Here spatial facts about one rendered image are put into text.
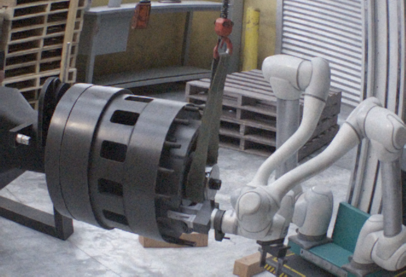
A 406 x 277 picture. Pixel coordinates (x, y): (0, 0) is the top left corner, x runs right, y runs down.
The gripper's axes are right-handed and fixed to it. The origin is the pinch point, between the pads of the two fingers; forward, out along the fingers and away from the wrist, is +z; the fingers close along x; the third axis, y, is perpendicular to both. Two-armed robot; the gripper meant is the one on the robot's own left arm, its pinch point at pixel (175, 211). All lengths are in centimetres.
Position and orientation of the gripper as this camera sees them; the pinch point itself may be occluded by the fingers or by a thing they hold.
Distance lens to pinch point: 248.7
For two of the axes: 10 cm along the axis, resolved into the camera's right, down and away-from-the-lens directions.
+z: -9.5, -1.5, 2.7
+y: -0.2, -8.4, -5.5
